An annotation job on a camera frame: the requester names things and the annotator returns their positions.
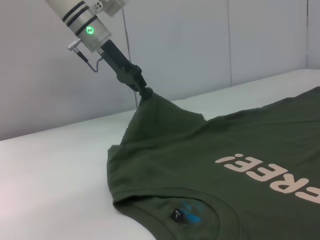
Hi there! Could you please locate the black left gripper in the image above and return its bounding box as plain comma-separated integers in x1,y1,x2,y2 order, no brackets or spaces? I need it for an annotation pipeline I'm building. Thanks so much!
96,39,154,101

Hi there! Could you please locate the dark green FREE t-shirt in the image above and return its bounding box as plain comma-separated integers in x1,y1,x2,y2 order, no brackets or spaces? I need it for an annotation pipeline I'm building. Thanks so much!
106,87,320,240

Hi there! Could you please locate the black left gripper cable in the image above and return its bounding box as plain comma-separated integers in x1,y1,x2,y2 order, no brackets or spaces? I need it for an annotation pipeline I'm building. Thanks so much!
66,37,104,74

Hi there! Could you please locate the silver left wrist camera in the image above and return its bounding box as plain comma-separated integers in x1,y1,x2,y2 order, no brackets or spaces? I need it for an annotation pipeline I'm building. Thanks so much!
94,0,129,17

